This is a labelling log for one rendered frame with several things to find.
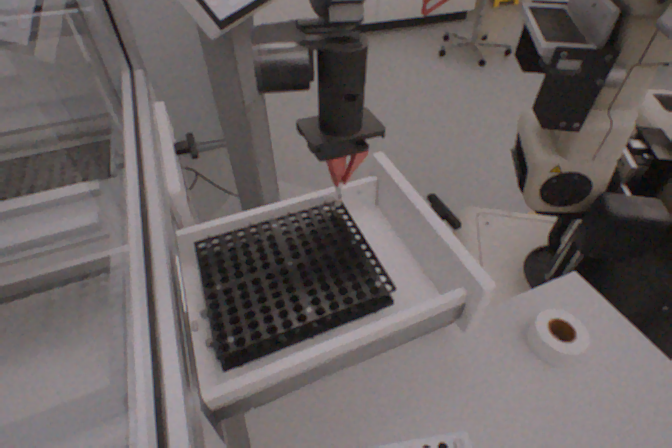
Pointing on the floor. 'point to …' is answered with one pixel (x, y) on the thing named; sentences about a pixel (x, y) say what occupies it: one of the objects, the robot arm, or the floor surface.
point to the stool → (482, 7)
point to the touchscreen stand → (243, 122)
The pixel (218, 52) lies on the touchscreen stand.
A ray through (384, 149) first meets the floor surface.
